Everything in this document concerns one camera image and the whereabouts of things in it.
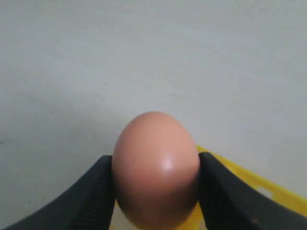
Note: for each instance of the brown egg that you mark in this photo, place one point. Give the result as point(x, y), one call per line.
point(155, 169)

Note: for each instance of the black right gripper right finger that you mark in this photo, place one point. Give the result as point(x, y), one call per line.
point(228, 203)

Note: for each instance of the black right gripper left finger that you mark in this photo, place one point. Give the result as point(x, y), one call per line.
point(87, 205)

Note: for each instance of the yellow plastic egg tray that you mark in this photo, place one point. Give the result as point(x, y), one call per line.
point(261, 185)

